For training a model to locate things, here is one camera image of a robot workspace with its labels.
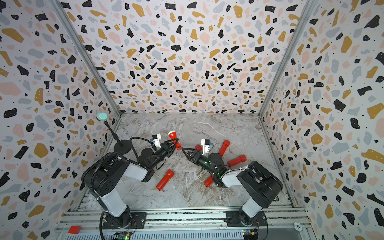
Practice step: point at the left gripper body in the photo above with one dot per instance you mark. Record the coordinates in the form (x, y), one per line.
(165, 152)

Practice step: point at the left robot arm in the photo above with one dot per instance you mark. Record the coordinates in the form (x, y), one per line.
(103, 176)

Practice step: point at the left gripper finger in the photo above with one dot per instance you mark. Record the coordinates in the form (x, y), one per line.
(176, 143)
(170, 144)

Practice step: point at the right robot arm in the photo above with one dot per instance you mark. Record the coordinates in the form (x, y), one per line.
(261, 185)

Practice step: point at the red block on rail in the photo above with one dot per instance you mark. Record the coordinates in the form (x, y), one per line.
(75, 230)

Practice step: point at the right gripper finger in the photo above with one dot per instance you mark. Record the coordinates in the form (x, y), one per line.
(189, 151)
(191, 158)

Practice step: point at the microphone stand green head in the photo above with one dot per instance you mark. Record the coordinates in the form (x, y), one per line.
(122, 146)

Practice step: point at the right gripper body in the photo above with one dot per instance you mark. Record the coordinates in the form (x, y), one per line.
(206, 163)

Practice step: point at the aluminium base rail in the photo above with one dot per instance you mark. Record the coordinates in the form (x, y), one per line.
(206, 223)

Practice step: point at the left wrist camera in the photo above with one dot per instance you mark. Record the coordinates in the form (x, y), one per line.
(156, 141)

